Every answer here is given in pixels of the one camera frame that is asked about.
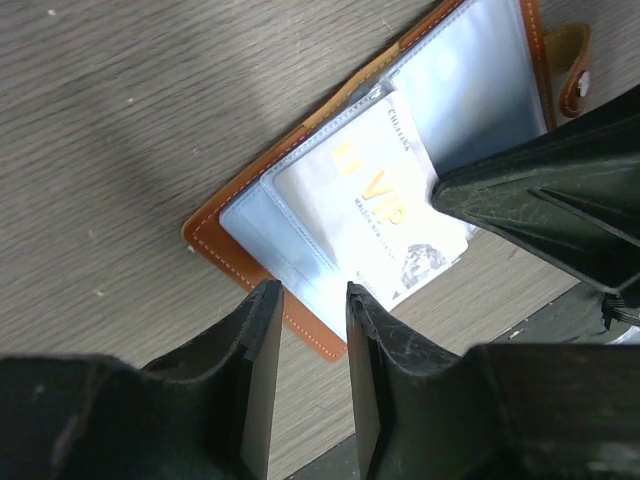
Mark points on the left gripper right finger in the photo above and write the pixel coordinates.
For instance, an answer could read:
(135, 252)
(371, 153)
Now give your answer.
(500, 411)

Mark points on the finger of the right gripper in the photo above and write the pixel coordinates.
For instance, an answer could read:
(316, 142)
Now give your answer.
(570, 197)

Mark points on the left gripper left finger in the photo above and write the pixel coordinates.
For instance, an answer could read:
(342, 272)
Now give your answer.
(201, 411)

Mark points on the white gold VIP card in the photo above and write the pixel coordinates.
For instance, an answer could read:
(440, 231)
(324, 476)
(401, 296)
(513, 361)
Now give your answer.
(363, 195)

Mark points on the brown leather card holder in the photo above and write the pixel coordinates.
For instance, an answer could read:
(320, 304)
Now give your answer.
(479, 77)

